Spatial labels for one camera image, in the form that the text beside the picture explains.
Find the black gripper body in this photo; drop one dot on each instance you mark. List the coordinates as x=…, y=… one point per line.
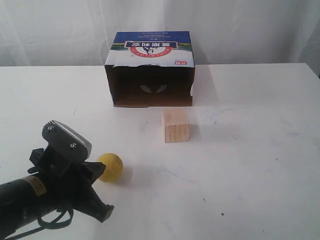
x=71, y=178

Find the yellow tennis ball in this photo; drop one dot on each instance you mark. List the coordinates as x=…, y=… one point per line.
x=113, y=167

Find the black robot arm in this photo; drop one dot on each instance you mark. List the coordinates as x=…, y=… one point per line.
x=47, y=198

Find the light wooden cube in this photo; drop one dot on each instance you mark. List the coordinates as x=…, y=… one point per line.
x=176, y=125

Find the blue white cardboard box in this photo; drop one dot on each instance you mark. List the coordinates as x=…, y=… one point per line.
x=151, y=69

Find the white curtain backdrop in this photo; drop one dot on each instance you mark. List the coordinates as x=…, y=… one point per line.
x=81, y=32

